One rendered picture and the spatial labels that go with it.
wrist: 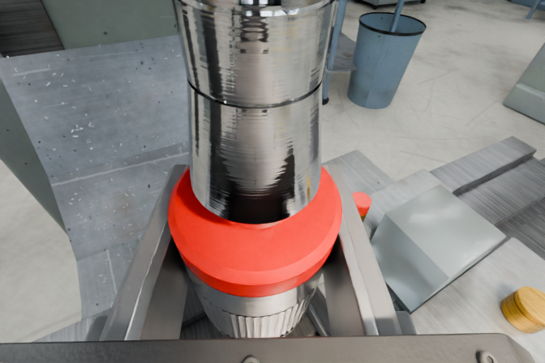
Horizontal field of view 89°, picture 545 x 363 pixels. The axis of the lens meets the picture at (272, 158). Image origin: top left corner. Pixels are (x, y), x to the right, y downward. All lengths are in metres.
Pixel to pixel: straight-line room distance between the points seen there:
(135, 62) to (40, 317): 1.32
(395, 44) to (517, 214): 1.84
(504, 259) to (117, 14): 0.46
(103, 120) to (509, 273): 0.45
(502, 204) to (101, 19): 0.58
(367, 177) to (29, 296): 1.53
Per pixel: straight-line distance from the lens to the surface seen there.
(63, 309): 1.56
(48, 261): 1.73
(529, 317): 0.24
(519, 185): 0.56
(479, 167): 0.55
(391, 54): 2.28
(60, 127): 0.44
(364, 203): 0.22
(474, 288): 0.25
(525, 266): 0.29
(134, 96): 0.43
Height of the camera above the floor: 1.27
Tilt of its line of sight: 43 degrees down
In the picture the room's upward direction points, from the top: 3 degrees clockwise
